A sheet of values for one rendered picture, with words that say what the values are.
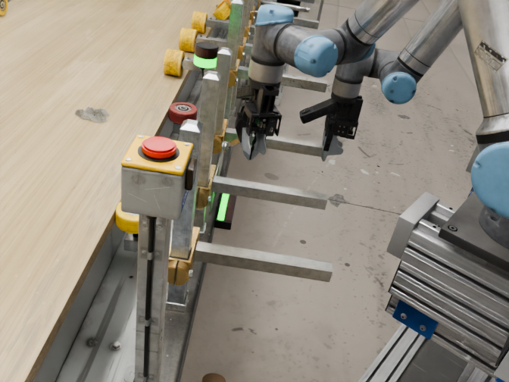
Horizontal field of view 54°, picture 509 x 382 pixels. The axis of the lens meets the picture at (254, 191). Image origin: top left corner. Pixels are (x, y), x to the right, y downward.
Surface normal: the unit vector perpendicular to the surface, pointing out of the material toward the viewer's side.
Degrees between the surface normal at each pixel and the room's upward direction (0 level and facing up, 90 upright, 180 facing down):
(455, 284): 90
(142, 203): 90
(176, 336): 0
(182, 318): 0
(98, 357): 0
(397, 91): 90
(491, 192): 96
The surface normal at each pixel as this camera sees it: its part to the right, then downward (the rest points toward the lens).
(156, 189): -0.07, 0.55
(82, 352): 0.14, -0.83
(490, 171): -0.72, 0.39
